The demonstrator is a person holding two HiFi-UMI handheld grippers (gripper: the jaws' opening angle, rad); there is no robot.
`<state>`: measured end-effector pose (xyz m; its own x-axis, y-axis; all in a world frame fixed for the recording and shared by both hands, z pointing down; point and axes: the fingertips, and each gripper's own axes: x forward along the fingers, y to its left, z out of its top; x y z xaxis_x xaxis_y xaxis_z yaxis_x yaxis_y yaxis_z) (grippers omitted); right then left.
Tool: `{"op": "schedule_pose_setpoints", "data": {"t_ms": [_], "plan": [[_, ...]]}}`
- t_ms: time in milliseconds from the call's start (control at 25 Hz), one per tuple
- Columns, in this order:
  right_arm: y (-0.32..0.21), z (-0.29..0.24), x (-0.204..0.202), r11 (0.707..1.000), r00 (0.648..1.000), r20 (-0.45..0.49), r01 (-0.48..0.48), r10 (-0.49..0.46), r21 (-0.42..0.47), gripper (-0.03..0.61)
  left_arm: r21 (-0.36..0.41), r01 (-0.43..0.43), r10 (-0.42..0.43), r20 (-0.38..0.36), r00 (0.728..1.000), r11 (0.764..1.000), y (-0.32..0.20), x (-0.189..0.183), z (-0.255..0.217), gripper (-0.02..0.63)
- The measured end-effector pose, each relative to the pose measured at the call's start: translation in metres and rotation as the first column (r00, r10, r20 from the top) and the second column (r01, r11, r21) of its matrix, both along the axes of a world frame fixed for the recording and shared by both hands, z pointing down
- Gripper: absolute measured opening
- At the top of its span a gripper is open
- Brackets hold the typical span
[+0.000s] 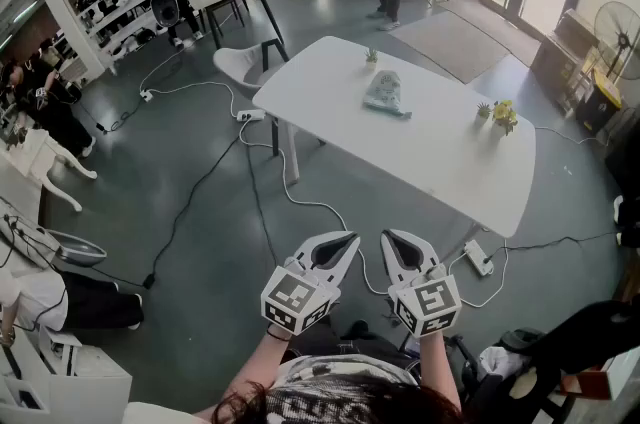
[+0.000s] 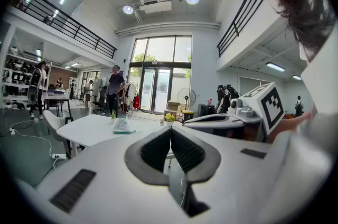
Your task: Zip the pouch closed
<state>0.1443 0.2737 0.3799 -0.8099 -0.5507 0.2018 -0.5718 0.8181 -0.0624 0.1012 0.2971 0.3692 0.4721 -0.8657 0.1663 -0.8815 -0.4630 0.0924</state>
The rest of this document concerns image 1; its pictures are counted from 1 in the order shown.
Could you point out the white power strip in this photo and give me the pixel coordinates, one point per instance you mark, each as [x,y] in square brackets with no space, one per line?
[250,115]
[145,95]
[478,258]

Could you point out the black standing fan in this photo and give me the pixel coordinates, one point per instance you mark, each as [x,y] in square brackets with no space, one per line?
[620,37]

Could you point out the grey plastic basin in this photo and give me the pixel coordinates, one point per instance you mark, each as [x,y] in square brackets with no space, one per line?
[77,249]

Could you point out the yellow flower pot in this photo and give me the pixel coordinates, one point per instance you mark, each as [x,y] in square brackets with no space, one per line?
[504,114]

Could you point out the black wrist band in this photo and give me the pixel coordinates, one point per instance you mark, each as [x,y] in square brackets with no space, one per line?
[278,336]

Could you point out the white cardboard box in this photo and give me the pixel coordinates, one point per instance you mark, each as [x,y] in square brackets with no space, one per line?
[85,387]

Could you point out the black cabinet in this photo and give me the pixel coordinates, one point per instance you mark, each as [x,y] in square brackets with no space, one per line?
[625,157]

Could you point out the white storage shelf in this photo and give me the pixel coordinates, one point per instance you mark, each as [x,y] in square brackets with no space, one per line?
[110,7]

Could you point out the black office chair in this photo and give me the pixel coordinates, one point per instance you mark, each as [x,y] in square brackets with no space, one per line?
[530,372]

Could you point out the brown cardboard box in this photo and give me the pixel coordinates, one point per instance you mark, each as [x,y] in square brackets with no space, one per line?
[560,57]

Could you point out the white carved-leg table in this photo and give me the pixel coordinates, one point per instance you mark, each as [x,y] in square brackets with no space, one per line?
[45,157]

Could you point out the small dark succulent pot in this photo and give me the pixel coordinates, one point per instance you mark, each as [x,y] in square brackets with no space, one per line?
[483,112]

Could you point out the beige floor rug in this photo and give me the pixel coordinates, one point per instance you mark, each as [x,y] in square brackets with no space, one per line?
[445,44]

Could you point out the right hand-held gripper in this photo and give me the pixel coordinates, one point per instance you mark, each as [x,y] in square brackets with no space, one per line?
[427,307]

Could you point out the black metal frame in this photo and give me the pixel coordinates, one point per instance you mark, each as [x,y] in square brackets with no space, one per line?
[272,46]

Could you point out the black bin yellow lid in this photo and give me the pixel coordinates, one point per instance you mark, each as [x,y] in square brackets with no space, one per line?
[602,102]

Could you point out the pale green zip pouch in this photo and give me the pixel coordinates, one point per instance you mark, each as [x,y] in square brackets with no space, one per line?
[384,92]

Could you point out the spiky green succulent pot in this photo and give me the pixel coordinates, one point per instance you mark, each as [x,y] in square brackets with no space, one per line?
[371,59]

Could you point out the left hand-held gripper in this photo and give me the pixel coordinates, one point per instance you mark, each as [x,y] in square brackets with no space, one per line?
[300,307]

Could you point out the brown doormat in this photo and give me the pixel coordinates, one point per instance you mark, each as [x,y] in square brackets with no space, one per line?
[505,37]

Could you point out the white shell chair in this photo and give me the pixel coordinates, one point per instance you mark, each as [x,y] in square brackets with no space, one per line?
[240,67]

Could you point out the person's right forearm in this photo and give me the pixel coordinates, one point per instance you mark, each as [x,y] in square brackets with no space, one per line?
[437,367]

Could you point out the person's left forearm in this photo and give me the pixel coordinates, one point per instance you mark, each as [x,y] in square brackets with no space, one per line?
[250,372]

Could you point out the person's black trousers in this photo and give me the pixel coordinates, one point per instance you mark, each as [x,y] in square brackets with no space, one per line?
[325,342]

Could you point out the person's patterned white shirt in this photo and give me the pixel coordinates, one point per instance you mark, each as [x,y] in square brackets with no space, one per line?
[320,369]

